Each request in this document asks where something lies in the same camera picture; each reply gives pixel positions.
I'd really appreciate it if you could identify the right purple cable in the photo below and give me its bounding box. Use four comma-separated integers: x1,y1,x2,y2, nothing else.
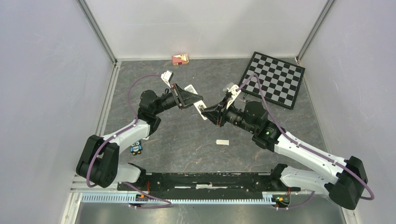
236,73,375,201

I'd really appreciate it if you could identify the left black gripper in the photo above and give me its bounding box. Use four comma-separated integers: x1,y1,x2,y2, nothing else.
153,83,203,115

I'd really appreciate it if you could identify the slim white remote control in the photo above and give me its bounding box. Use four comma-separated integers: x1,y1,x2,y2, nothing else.
184,84,207,120

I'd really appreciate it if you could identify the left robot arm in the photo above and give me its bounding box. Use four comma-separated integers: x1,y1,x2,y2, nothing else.
76,84,204,190

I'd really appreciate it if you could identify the red yellow small box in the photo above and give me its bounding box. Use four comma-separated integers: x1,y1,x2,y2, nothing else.
172,53,189,65

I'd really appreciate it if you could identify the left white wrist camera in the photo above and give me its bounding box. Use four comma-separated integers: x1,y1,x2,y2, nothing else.
161,70,174,89

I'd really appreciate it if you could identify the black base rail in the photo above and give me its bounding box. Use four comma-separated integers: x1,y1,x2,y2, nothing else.
133,172,301,200

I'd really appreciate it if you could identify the white cable duct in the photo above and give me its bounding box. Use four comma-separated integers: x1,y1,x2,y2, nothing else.
81,193,289,205

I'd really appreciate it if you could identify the black white chessboard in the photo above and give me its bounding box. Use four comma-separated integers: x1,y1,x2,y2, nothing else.
239,52,305,110

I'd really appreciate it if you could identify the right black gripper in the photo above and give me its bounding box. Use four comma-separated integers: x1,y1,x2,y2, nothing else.
201,95,256,133

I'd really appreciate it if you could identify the white battery cover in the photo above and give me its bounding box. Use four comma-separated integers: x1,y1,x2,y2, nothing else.
216,139,229,146

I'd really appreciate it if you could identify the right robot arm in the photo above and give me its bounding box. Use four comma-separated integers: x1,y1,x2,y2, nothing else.
199,98,368,210

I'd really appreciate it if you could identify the blue owl toy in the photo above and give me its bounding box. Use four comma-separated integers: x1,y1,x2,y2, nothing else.
130,140,142,155

